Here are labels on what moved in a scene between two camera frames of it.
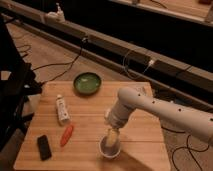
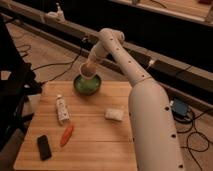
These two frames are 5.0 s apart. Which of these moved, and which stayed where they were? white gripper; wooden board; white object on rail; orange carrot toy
Moved: white gripper
Stayed: wooden board; white object on rail; orange carrot toy
